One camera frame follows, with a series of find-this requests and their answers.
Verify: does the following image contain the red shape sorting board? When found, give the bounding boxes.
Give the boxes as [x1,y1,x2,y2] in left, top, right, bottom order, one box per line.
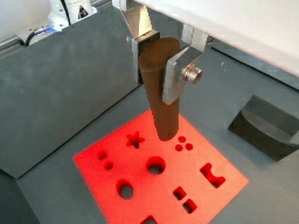
[74,111,248,224]

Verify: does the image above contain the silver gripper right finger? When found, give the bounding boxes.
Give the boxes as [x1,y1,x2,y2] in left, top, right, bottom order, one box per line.
[163,24,208,105]

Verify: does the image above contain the black cable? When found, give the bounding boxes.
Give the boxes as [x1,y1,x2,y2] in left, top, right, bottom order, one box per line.
[23,27,51,47]

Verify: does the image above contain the black block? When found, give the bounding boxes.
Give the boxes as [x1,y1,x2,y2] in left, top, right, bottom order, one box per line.
[228,95,299,161]

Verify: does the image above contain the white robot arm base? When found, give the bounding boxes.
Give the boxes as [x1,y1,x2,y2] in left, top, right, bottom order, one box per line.
[16,0,98,46]

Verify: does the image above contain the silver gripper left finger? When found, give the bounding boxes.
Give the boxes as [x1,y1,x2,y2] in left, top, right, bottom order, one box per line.
[112,0,160,84]

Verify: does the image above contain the brown oval peg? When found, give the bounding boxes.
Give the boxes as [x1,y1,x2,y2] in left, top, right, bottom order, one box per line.
[139,38,180,141]

